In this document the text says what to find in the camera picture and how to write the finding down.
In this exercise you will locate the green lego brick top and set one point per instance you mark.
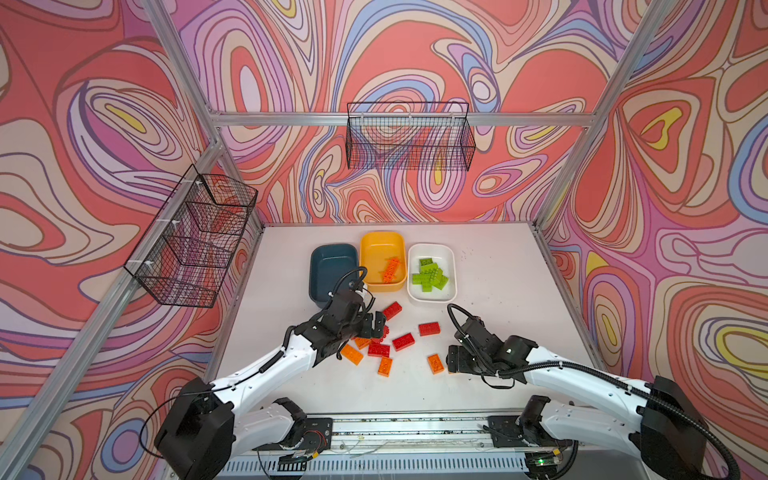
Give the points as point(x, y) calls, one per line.
point(431, 269)

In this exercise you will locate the black wire basket left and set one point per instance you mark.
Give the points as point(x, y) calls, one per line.
point(184, 257)

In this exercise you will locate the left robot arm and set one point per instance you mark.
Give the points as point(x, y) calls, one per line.
point(208, 423)

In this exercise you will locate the white plastic bin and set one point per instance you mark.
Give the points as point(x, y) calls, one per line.
point(444, 257)

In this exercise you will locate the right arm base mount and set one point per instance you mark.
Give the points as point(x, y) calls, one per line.
point(508, 431)

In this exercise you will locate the red lego brick centre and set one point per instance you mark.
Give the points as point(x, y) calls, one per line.
point(403, 342)

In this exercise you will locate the orange lego brick far left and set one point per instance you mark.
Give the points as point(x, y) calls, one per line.
point(352, 354)

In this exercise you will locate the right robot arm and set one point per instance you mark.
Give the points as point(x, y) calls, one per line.
point(654, 422)

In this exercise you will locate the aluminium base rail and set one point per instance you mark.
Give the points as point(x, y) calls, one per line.
point(407, 443)

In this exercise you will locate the black wire basket back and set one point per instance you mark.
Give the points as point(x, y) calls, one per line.
point(409, 135)

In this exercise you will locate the orange lego brick bottom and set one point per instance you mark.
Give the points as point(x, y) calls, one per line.
point(385, 367)

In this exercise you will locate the red lego brick upright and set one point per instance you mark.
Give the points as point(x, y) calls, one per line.
point(383, 336)

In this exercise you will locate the orange lego brick middle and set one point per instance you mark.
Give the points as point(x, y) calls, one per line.
point(435, 364)

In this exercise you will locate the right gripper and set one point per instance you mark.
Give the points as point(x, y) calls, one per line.
point(457, 353)

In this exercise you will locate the red lego brick right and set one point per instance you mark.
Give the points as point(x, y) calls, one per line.
point(429, 329)

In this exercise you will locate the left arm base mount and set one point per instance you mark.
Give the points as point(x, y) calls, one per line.
point(313, 434)

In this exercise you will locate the red lego brick bottom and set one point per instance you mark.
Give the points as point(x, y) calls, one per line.
point(378, 350)

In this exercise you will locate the dark teal plastic bin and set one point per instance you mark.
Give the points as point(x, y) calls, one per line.
point(328, 263)

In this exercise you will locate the orange lego chassis plate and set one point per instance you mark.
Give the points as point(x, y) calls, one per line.
point(390, 272)

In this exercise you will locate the black wire basket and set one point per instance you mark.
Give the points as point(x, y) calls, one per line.
point(409, 135)
point(184, 257)

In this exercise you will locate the yellow plastic bin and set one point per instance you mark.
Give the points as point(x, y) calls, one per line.
point(376, 248)

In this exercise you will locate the small orange lego brick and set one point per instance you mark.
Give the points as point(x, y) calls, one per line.
point(362, 343)

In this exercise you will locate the red lego brick far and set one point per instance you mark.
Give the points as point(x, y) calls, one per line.
point(392, 310)

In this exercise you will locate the long green lego brick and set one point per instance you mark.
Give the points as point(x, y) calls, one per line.
point(420, 279)

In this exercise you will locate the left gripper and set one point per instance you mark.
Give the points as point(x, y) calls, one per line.
point(366, 325)

